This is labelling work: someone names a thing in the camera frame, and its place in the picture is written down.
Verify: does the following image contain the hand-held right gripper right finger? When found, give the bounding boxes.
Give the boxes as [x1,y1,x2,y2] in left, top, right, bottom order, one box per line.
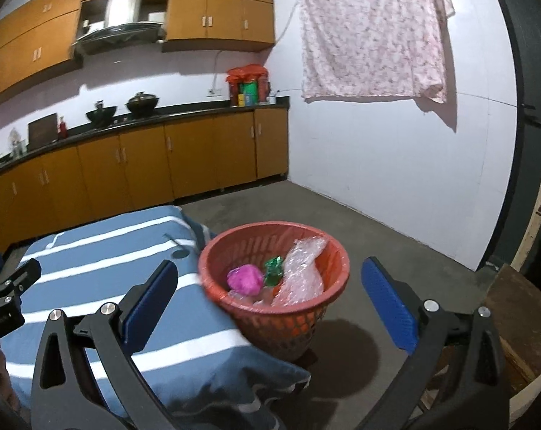
[355,256,511,430]

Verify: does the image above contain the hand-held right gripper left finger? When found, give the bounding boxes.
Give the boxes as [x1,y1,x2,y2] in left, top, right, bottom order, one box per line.
[30,259,195,430]

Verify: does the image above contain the clear bubble wrap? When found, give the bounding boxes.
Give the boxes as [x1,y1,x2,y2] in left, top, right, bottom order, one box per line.
[270,236,330,308]

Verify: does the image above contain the pink plastic bag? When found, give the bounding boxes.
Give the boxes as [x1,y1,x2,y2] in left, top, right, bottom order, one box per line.
[227,264,265,297]

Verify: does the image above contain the clear plastic bag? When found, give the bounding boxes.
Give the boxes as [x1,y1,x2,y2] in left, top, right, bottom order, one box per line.
[228,287,277,308]

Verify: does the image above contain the red plastic basket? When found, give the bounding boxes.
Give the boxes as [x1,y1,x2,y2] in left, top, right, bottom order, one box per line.
[198,220,351,363]

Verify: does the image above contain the shiny green foil wrapper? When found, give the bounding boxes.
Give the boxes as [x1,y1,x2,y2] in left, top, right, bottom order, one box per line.
[264,255,285,286]

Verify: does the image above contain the blue striped blanket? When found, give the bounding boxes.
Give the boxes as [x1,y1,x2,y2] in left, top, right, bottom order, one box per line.
[0,205,312,427]

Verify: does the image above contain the glass jar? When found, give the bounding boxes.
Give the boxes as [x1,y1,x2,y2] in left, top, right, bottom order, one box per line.
[8,128,28,159]

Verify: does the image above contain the brown wooden table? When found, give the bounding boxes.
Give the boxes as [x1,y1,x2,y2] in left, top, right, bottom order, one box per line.
[482,263,541,396]

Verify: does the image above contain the orange lower kitchen cabinets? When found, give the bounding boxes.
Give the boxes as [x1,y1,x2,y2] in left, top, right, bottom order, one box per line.
[0,107,292,257]

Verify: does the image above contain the orange kitchen cabinets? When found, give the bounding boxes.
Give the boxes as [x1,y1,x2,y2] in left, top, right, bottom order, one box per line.
[0,0,277,105]
[0,107,292,257]

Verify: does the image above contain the brown cutting board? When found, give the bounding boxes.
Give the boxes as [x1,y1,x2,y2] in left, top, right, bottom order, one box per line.
[27,113,59,151]

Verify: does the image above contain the cream wooden furniture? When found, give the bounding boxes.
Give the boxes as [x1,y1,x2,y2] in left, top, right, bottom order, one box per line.
[509,142,541,275]

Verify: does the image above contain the black open wok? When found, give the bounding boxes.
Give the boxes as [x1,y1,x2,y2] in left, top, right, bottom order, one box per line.
[85,100,118,125]

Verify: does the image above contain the black kitchen countertop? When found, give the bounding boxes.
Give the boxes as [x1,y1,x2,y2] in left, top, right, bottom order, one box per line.
[0,97,292,185]

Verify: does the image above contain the black wok with lid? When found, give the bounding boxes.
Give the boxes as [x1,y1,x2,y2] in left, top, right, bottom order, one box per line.
[125,91,161,115]

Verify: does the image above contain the red bag of groceries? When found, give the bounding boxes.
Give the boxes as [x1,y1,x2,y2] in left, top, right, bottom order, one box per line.
[226,64,272,109]

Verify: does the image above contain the steel range hood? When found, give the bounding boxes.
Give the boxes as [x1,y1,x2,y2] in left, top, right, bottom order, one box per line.
[71,0,169,57]

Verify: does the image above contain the pink floral hanging cloth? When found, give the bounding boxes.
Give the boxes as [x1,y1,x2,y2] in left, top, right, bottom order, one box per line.
[296,0,458,105]

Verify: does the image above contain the orange upper kitchen cabinets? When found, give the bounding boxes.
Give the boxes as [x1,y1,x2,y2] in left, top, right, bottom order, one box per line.
[0,0,277,105]

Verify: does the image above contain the white wall cable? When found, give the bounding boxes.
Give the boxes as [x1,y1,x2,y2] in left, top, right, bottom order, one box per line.
[211,48,225,91]

